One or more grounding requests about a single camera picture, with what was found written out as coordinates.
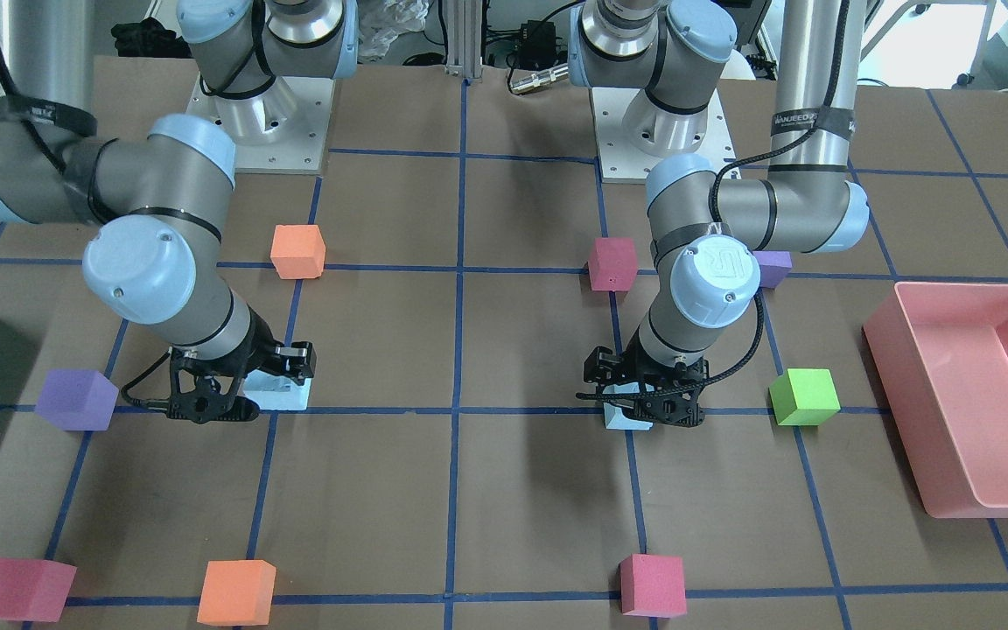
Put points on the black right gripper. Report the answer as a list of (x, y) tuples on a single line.
[(262, 348)]

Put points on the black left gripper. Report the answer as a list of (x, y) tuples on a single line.
[(601, 361)]

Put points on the light blue foam block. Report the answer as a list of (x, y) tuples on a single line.
[(616, 418), (276, 393)]

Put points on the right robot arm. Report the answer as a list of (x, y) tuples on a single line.
[(160, 204)]

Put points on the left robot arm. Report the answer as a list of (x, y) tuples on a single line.
[(707, 221)]

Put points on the purple foam block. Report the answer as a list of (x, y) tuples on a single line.
[(774, 267), (77, 399)]

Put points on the green foam block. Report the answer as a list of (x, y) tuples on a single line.
[(804, 397)]

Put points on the pink foam block inner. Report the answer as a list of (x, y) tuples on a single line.
[(612, 264)]

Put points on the pink foam block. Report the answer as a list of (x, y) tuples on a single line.
[(652, 586), (34, 589), (612, 264)]

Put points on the orange foam block near base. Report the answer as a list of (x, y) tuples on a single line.
[(298, 252)]

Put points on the pink foam block outer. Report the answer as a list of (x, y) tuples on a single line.
[(34, 589), (652, 586)]

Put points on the orange foam block outer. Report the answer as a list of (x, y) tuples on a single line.
[(237, 593)]

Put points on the pink plastic tray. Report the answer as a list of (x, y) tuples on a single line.
[(941, 351)]

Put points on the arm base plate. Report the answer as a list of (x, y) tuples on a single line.
[(282, 131), (633, 135)]

